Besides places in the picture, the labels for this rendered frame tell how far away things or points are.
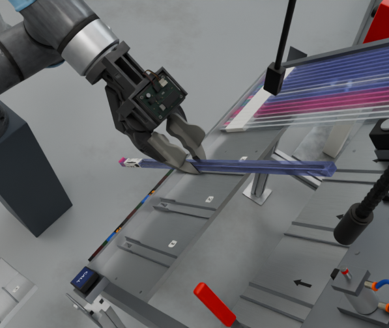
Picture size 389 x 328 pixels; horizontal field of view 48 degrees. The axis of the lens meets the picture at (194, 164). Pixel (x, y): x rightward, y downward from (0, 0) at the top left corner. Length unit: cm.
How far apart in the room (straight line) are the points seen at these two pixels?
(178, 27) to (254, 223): 111
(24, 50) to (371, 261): 54
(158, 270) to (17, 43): 42
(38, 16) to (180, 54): 160
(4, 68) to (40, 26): 10
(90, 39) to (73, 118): 141
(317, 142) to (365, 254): 148
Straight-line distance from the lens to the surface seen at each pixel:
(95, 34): 62
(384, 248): 47
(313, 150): 191
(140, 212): 92
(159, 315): 66
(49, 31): 64
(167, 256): 77
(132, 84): 59
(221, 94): 203
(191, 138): 66
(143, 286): 76
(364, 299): 41
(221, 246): 167
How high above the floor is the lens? 156
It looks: 59 degrees down
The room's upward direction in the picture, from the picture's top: straight up
